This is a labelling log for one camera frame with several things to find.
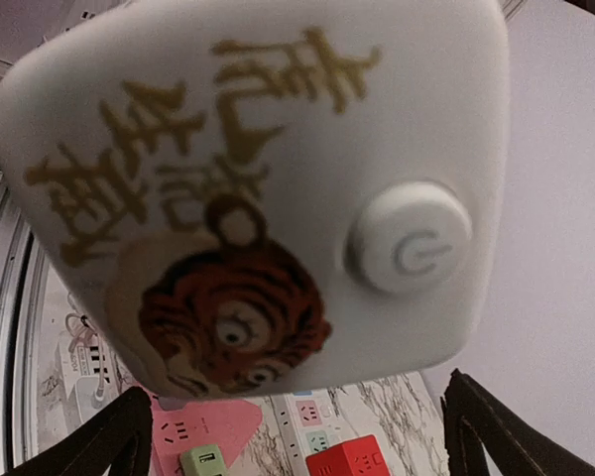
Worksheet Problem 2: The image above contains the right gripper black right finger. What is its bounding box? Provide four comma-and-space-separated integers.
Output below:
440, 370, 595, 476

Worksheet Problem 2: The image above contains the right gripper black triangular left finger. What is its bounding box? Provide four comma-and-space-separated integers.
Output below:
6, 387, 153, 476

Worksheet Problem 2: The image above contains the white charger plug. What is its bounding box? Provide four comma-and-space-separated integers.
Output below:
68, 375, 111, 412

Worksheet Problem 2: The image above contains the white power strip with USB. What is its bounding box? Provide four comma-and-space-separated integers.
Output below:
53, 332, 121, 432

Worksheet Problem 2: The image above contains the green plug adapter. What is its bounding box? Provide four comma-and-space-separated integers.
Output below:
179, 444, 228, 476

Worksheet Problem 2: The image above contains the pink triangular power socket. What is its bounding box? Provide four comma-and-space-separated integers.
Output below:
150, 395, 263, 475

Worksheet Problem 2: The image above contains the red cube socket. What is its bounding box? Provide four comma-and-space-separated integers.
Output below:
305, 435, 391, 476

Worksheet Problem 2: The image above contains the long white colourful power strip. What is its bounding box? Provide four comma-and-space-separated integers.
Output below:
271, 390, 343, 475

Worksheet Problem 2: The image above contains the white cube socket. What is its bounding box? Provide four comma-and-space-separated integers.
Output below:
0, 1, 510, 400

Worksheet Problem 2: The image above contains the aluminium front rail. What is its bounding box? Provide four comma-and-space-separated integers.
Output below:
0, 60, 46, 475

